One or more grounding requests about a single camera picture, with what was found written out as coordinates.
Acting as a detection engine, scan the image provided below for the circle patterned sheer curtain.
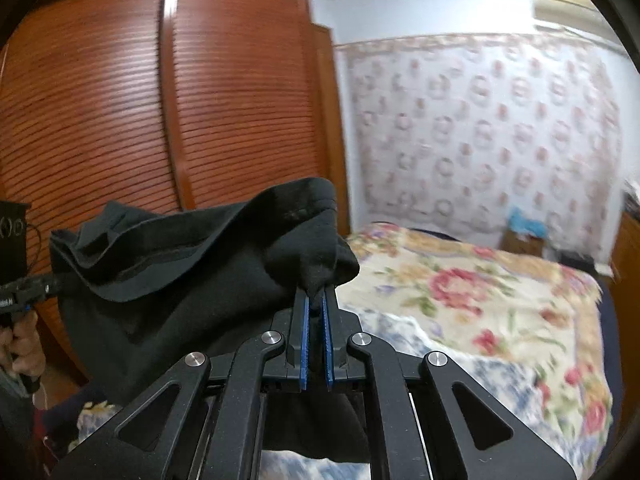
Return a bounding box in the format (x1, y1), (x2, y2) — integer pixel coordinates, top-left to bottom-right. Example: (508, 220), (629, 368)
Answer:
(334, 32), (626, 261)

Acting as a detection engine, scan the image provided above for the small brown box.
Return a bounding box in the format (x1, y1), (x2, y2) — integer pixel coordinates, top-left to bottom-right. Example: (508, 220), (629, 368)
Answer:
(504, 230), (545, 257)

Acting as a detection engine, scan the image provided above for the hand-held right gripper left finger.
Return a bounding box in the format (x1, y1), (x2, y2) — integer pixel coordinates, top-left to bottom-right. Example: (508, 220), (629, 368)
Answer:
(52, 285), (313, 480)

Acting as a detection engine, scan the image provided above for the navy bedspread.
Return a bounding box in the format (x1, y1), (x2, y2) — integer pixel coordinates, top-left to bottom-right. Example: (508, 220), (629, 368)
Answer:
(42, 227), (640, 456)

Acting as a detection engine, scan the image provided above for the wooden louvered wardrobe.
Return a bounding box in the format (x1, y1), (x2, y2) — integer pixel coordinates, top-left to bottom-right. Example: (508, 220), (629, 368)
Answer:
(0, 0), (351, 391)

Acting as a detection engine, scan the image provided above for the person's left hand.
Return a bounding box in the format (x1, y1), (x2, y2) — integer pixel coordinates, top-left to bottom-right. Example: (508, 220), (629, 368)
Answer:
(0, 310), (47, 381)

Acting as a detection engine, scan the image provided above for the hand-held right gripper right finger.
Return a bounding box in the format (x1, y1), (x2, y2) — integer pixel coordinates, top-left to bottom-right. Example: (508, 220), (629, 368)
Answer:
(321, 284), (576, 480)

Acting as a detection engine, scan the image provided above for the black printed t-shirt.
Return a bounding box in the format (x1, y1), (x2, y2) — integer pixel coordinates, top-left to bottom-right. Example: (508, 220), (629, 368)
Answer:
(50, 177), (381, 463)

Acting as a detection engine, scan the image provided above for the teal plastic bag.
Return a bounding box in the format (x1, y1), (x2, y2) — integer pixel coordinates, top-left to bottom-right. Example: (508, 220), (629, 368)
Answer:
(507, 206), (547, 237)

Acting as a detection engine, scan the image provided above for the wooden side cabinet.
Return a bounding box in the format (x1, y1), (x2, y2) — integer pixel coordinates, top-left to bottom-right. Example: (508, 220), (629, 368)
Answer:
(610, 192), (640, 283)

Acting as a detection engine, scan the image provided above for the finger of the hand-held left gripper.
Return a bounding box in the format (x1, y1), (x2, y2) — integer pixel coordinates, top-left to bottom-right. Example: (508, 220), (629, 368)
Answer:
(0, 273), (66, 312)

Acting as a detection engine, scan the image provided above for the blue floral bed sheet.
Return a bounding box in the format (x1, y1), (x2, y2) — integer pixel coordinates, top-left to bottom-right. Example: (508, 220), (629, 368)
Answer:
(80, 310), (551, 480)

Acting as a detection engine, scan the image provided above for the person's left forearm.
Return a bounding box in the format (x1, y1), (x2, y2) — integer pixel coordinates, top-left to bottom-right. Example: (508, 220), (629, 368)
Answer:
(0, 365), (51, 480)

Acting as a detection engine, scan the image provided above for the pink floral blanket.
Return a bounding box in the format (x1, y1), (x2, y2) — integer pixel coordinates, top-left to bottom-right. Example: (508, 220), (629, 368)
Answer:
(345, 222), (613, 461)

